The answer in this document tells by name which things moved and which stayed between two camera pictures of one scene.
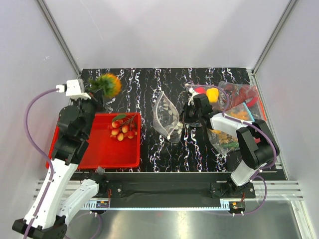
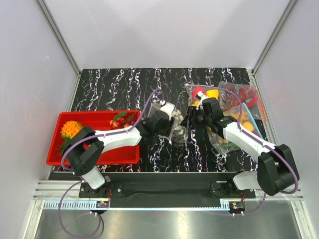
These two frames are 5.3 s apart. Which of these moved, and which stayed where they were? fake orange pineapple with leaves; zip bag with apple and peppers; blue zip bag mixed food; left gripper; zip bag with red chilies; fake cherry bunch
Moved: left gripper; fake orange pineapple with leaves
Stayed: fake cherry bunch; zip bag with red chilies; blue zip bag mixed food; zip bag with apple and peppers
